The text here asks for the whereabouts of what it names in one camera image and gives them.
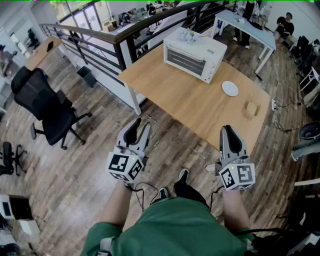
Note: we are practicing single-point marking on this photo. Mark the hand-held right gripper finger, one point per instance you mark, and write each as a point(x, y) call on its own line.
point(243, 148)
point(222, 142)

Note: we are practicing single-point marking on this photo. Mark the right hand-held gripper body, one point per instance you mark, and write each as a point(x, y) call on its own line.
point(237, 175)

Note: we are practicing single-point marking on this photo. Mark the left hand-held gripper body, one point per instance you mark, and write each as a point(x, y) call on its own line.
point(120, 162)

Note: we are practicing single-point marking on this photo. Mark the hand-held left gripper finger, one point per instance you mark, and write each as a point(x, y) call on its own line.
point(145, 140)
point(121, 138)

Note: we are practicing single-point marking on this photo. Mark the white oven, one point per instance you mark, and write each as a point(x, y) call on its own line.
point(212, 47)

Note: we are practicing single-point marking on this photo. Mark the person's right forearm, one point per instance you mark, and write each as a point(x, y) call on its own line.
point(235, 210)

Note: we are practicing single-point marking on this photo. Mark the person's left forearm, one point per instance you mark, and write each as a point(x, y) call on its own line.
point(116, 205)

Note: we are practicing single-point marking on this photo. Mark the yellow rectangular tray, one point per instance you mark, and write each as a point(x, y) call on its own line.
point(252, 109)

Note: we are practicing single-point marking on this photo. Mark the person's right shoe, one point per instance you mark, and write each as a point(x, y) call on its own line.
point(183, 173)

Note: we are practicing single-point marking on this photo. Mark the person's shoe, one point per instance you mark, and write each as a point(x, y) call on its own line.
point(183, 173)
point(163, 193)

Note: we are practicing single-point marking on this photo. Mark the person's left shoe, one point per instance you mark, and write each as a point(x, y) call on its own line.
point(163, 193)

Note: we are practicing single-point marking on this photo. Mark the white power strip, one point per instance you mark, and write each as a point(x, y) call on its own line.
point(274, 105)

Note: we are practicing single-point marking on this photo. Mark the person's black trousers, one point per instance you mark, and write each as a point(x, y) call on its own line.
point(186, 191)

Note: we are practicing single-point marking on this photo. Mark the white round plate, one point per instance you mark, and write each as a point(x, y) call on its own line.
point(230, 88)

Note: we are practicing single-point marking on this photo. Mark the black trash bin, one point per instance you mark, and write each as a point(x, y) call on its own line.
point(87, 75)

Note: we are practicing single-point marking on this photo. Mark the person's green shirt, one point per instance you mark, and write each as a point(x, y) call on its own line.
point(170, 230)

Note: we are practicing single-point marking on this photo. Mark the black railing with wooden handrail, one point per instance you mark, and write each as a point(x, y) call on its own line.
point(120, 37)

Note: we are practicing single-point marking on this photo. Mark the purple artificial flower bunch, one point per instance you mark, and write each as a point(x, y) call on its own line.
point(188, 37)

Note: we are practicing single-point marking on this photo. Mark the small black office chair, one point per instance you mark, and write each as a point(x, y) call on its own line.
point(7, 157)

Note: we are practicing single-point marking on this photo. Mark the white table with pale top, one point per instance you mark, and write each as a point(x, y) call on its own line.
point(252, 31)

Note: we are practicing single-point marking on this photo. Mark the wooden desk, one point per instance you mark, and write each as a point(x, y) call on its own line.
point(41, 53)

